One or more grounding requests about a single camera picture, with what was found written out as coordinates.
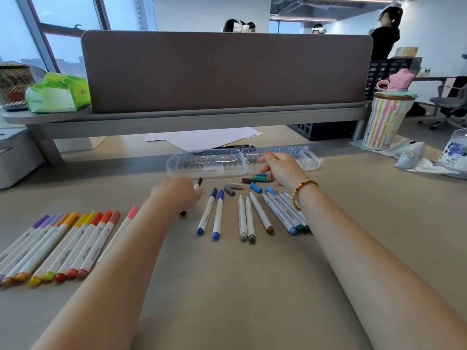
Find person's left hand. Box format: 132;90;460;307
150;177;202;223

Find person's right hand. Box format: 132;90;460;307
259;152;310;195

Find black-ended white marker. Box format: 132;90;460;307
179;177;203;220

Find group of cool-coloured marker caps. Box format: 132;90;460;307
223;174;274;196

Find clear plastic marker case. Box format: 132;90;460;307
166;145;322;179

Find group of cool-coloured white markers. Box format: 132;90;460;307
197;187;313;245

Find group of warm-coloured white markers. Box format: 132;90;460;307
0;206;140;288

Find person's right forearm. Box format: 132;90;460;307
295;184;467;350

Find person's left forearm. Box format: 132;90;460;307
31;196;176;350

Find white desk organizer box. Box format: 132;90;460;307
0;125;44;189

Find papers with orange sheet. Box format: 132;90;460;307
144;127;263;152

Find grey desk riser shelf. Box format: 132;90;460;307
0;102;371;165

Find striped tumbler pink lid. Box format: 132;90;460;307
361;68;420;151

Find brown fabric desk divider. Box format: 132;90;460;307
81;31;374;114

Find white plush toy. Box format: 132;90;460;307
396;141;427;170

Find black plastic file rack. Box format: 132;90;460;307
364;58;424;101

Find white tissue paper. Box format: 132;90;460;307
348;138;460;175

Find green tissue pack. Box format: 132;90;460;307
24;71;92;114

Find clear bottle purple cap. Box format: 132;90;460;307
437;128;467;179

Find grey office chair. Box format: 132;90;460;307
417;74;467;131

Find black mesh pen holder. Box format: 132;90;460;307
0;63;36;112

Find gold bead bracelet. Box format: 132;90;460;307
291;179;320;211

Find dark window frame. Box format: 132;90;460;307
16;0;158;79

